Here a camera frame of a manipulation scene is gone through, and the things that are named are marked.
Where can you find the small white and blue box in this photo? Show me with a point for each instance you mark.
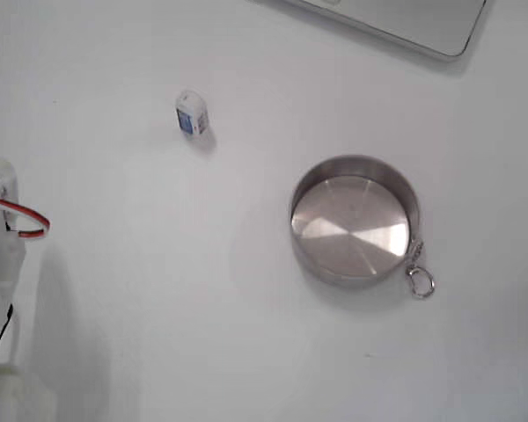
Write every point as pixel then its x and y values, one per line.
pixel 189 115

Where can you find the metal snap hook clip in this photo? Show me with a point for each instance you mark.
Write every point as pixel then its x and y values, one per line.
pixel 415 264

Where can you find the silver laptop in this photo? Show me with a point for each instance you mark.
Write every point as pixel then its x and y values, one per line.
pixel 405 17

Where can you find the round metal bowl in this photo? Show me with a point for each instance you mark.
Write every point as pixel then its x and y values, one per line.
pixel 352 233

